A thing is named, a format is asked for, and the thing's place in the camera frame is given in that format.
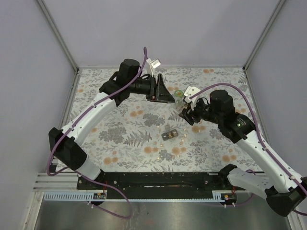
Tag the aluminium frame rail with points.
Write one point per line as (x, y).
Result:
(66, 181)

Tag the green bottle cap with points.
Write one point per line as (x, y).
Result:
(178, 93)

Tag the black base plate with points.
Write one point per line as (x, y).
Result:
(168, 183)

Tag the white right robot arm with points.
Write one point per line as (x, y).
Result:
(284, 189)

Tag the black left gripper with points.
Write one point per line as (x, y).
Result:
(163, 94)

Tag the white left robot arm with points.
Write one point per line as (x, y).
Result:
(132, 77)

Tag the right aluminium corner post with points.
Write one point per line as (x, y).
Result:
(269, 24)

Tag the aluminium corner post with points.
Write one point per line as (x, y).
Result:
(269, 24)
(50, 21)

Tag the grey weekly pill organizer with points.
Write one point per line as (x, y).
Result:
(169, 133)

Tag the floral table mat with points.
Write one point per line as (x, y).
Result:
(128, 140)

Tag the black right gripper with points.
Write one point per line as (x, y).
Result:
(186, 114)

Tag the white cable duct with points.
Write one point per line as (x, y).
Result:
(113, 196)

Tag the left aluminium corner post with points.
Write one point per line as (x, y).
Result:
(50, 21)

